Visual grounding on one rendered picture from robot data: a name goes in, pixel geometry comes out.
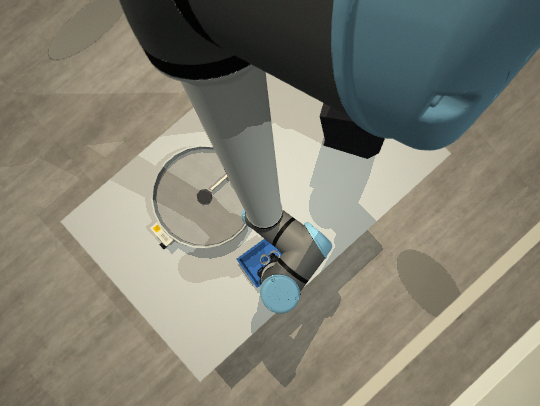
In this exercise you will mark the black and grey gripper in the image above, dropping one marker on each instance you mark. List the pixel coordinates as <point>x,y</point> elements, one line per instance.
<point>273,259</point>

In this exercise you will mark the blue crate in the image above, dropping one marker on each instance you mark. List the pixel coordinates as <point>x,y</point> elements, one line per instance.
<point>250,260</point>

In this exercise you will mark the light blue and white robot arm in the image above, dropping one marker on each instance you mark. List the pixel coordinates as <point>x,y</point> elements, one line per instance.
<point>420,72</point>

